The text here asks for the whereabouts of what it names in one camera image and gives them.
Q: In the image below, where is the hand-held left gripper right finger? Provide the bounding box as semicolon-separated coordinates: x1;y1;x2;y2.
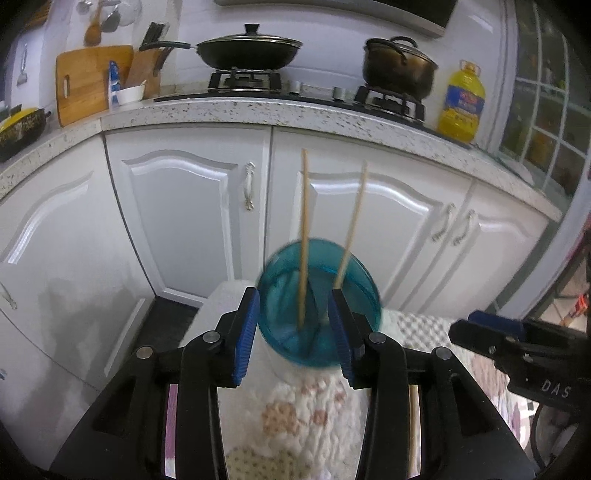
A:
329;287;541;480

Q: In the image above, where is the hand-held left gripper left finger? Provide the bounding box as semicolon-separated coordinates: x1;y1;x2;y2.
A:
48;286;262;480

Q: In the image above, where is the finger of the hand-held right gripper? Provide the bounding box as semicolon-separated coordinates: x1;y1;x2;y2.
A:
467;311;528;331
449;320;514;360

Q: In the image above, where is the blue transparent utensil cup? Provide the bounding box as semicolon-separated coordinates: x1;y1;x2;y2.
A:
256;237;383;384

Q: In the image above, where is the wooden chopstick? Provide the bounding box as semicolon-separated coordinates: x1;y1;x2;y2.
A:
300;148;310;329
333;161;369;289

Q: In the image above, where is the white cabinet door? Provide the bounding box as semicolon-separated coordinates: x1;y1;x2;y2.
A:
455;185;552;321
267;129;474;319
102;127;273;306
0;134;155;384

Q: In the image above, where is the patterned quilt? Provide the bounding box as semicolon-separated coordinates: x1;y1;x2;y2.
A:
178;279;546;480

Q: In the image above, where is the yellow cooking oil bottle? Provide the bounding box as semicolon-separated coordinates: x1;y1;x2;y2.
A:
438;60;486;144

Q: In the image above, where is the speckled stone countertop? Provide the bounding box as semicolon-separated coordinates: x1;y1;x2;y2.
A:
0;85;564;222

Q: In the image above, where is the glass paned door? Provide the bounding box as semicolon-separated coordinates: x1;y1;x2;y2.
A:
496;0;591;199

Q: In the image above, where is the black gas stove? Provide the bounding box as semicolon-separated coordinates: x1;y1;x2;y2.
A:
154;68;474;148

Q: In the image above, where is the small white bowl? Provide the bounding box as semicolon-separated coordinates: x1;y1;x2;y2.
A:
115;79;147;105

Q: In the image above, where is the dark stockpot with lid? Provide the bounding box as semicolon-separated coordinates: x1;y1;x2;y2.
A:
362;37;438;100

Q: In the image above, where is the black wok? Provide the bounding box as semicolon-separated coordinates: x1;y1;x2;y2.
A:
139;40;304;71

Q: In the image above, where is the blue and white carton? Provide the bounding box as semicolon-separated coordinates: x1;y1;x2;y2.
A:
107;61;122;110

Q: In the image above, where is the wooden knife block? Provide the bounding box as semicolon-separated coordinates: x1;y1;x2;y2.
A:
124;23;174;99

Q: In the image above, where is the glass wok lid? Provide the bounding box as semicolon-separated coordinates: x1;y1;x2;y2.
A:
198;24;303;49

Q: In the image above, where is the wooden cutting board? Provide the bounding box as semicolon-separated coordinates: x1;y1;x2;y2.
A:
55;45;134;127

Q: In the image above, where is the yellow and black pan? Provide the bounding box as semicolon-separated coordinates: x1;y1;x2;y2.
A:
0;107;51;162

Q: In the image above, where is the range hood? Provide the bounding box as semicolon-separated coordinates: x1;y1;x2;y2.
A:
215;0;458;38

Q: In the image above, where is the hanging wooden spatula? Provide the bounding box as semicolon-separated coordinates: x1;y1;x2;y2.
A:
84;0;103;47

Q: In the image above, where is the hanging metal spatula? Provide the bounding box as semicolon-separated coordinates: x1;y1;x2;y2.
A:
99;4;122;34

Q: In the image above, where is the hanging metal peeler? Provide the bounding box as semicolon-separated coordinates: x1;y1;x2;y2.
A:
17;44;30;88

